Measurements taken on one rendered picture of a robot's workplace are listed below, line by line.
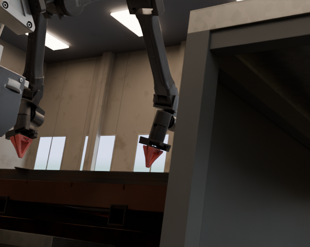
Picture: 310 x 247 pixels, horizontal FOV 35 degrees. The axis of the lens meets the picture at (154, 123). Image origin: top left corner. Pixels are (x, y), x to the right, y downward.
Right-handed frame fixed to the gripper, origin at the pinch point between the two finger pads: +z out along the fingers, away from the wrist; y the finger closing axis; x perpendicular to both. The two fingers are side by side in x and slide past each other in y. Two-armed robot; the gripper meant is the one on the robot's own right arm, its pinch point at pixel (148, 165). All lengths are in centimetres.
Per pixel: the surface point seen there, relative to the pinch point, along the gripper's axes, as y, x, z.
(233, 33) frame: -69, 75, -25
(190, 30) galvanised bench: -61, 75, -25
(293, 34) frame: -78, 75, -26
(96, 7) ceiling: 786, -609, -294
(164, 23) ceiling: 682, -740, -313
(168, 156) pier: 613, -822, -7
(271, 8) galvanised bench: -74, 75, -29
